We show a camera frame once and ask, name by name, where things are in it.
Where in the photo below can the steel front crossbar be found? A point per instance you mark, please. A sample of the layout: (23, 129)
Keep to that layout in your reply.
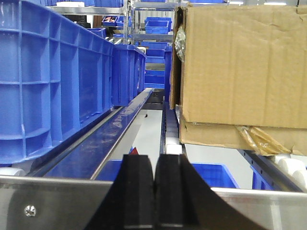
(38, 203)

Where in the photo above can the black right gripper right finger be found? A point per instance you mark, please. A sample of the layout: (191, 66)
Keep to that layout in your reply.
(185, 202)

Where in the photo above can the blue bin below rack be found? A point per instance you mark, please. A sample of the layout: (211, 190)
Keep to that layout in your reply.
(214, 174)

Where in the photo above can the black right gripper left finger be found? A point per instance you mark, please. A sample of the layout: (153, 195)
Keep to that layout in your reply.
(129, 202)

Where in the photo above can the big blue crate left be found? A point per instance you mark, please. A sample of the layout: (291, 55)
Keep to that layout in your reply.
(55, 79)

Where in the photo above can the blue metal guide rail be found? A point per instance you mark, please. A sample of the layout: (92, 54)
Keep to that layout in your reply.
(84, 158)

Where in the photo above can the worn cardboard box right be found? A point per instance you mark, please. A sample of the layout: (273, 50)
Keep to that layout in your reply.
(239, 75)

